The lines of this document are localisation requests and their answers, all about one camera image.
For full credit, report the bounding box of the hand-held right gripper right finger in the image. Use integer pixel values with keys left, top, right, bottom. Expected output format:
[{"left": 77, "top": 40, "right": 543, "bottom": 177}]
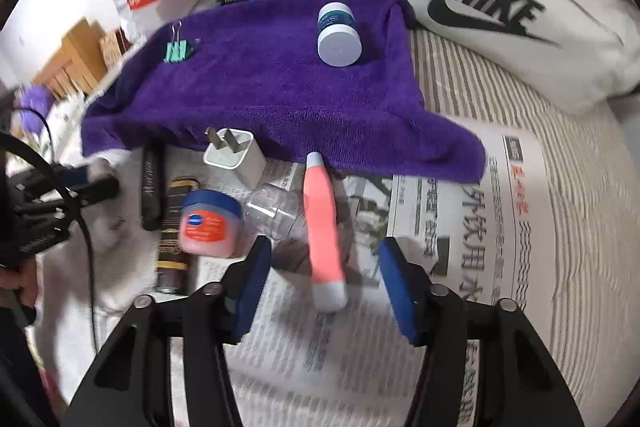
[{"left": 377, "top": 237, "right": 586, "bottom": 427}]

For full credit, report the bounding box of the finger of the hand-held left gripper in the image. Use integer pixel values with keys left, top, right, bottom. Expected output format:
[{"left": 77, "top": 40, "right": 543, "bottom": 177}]
[
  {"left": 60, "top": 174, "right": 121, "bottom": 210},
  {"left": 52, "top": 162, "right": 93, "bottom": 188}
]

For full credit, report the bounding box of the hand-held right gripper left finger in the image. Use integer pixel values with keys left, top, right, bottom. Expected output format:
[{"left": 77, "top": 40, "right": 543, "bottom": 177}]
[{"left": 62, "top": 234, "right": 273, "bottom": 427}]

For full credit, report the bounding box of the pink jar with blue lid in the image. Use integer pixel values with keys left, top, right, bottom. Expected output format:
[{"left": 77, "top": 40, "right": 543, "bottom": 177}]
[{"left": 179, "top": 189, "right": 246, "bottom": 258}]

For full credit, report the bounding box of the clear plastic bottle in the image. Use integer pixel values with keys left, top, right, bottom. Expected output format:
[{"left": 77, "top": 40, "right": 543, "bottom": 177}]
[{"left": 245, "top": 183, "right": 308, "bottom": 240}]

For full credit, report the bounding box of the dark brown box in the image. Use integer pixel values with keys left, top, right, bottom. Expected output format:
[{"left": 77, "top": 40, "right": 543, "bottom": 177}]
[{"left": 155, "top": 177, "right": 198, "bottom": 295}]

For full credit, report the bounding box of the pink tube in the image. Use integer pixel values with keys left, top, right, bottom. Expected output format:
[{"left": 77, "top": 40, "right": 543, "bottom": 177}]
[{"left": 302, "top": 151, "right": 349, "bottom": 313}]

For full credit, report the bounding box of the person's left hand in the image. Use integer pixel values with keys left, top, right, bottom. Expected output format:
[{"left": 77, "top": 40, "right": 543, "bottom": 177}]
[{"left": 0, "top": 264, "right": 40, "bottom": 308}]

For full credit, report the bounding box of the purple fuzzy object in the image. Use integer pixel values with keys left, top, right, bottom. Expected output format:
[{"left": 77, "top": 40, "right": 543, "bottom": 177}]
[{"left": 17, "top": 84, "right": 56, "bottom": 132}]

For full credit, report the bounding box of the newspaper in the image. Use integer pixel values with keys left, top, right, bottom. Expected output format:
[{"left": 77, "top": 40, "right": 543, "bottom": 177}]
[{"left": 165, "top": 132, "right": 551, "bottom": 427}]

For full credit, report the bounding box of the white charger plug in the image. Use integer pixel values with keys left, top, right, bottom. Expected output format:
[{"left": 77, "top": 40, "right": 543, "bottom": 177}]
[{"left": 202, "top": 127, "right": 268, "bottom": 188}]

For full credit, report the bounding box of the green binder clip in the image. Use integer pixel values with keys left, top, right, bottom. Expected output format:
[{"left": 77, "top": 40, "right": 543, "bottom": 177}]
[{"left": 164, "top": 21, "right": 201, "bottom": 64}]

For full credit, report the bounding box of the purple towel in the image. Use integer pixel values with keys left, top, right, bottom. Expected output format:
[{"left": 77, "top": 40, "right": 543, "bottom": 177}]
[{"left": 80, "top": 0, "right": 487, "bottom": 185}]

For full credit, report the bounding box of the white bottle with blue label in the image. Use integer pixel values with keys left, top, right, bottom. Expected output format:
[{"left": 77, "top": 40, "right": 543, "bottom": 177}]
[{"left": 316, "top": 2, "right": 363, "bottom": 68}]

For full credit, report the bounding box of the black cable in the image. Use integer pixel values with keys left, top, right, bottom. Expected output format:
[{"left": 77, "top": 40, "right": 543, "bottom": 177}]
[{"left": 10, "top": 107, "right": 99, "bottom": 354}]

